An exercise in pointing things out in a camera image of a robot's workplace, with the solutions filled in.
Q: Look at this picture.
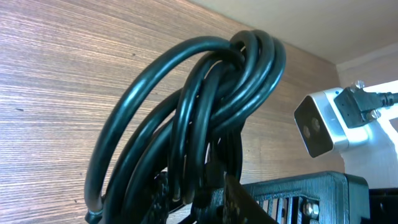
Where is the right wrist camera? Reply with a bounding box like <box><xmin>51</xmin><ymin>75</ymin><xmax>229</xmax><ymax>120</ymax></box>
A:
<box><xmin>294</xmin><ymin>80</ymin><xmax>397</xmax><ymax>158</ymax></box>

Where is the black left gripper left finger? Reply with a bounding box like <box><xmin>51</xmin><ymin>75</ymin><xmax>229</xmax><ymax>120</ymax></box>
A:
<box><xmin>141</xmin><ymin>172</ymin><xmax>170</xmax><ymax>224</ymax></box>

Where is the black cable bundle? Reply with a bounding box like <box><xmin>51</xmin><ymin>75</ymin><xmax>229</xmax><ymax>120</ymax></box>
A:
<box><xmin>83</xmin><ymin>29</ymin><xmax>287</xmax><ymax>224</ymax></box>

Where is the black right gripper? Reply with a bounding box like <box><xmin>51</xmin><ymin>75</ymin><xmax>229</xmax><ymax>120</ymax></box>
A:
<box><xmin>244</xmin><ymin>171</ymin><xmax>397</xmax><ymax>223</ymax></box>

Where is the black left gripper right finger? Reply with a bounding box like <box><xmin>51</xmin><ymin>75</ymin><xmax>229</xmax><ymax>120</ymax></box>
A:
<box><xmin>222</xmin><ymin>174</ymin><xmax>277</xmax><ymax>224</ymax></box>

